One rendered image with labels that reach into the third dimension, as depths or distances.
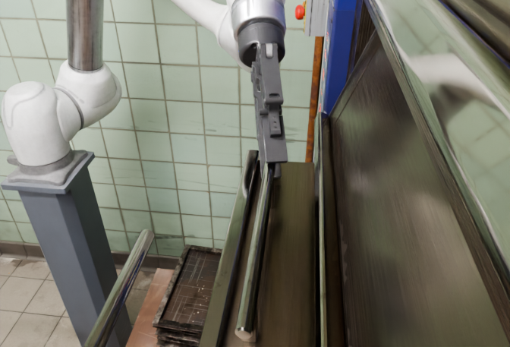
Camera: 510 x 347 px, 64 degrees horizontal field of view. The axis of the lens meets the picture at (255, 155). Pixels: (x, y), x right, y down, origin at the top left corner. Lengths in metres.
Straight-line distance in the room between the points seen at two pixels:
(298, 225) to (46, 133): 0.93
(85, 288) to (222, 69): 0.95
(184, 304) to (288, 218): 0.69
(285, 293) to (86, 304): 1.34
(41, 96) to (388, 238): 1.12
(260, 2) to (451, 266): 0.53
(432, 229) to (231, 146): 1.51
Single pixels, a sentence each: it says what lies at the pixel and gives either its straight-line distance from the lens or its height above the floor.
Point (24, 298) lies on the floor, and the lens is 2.49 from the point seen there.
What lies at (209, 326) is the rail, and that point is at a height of 1.40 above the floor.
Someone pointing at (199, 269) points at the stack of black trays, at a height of 0.80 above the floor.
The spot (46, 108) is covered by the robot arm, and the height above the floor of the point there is 1.22.
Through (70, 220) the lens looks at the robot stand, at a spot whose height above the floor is 0.85.
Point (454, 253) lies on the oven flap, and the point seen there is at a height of 1.58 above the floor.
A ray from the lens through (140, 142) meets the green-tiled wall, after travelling 1.87.
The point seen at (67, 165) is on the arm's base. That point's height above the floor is 1.03.
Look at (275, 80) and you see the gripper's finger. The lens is 0.58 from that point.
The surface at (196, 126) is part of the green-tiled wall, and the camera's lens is 1.74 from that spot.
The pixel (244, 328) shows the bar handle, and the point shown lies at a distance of 0.38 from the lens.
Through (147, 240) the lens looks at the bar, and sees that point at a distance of 0.85.
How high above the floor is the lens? 1.76
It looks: 34 degrees down
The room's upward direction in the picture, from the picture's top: straight up
